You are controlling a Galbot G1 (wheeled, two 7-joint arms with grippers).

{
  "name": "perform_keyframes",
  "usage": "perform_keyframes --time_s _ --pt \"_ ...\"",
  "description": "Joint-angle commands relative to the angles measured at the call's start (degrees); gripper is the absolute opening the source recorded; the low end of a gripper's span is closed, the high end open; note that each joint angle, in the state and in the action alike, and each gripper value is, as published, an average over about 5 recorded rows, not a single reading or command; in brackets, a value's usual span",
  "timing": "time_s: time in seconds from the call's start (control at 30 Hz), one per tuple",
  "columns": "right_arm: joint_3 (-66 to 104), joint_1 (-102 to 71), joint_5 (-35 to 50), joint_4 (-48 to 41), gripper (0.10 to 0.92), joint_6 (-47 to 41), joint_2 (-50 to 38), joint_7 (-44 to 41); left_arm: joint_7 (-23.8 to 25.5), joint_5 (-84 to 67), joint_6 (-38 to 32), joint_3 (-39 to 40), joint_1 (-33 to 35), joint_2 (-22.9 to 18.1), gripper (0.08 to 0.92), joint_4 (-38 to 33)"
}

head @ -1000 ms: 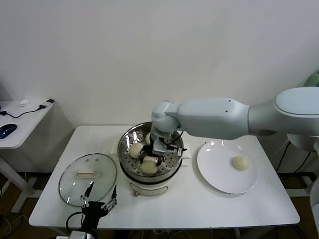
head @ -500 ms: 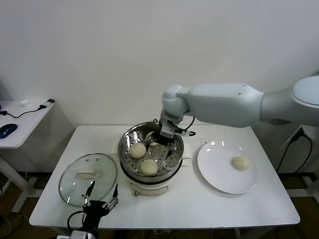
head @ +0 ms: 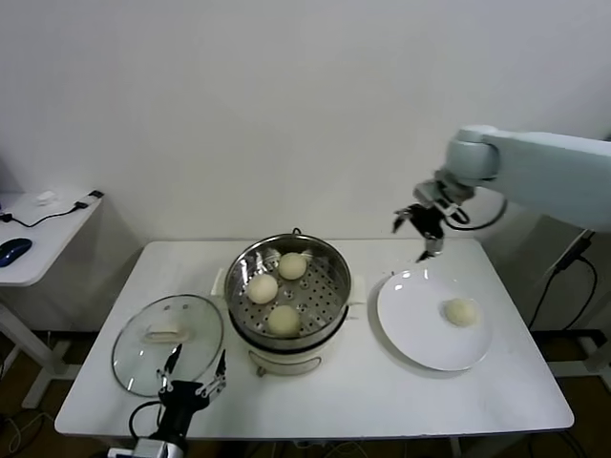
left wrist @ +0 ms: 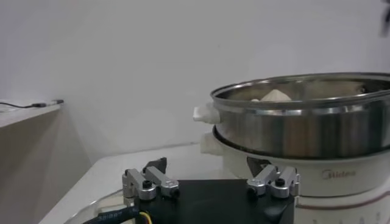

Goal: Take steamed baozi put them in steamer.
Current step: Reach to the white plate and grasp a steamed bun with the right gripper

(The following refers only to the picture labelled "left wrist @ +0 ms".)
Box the glass pot lid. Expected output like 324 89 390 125
63 187 140 224

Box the white side desk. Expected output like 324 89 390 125
0 99 93 224

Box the white steamed baozi bun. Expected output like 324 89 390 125
250 88 293 102

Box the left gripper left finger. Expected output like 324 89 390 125
121 156 181 201

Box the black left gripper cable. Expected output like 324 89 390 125
81 206 154 224

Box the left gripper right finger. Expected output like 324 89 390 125
246 156 301 200

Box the black usb cable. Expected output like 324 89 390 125
0 101 48 110

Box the stainless steel steamer basket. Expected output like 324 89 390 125
193 72 390 159

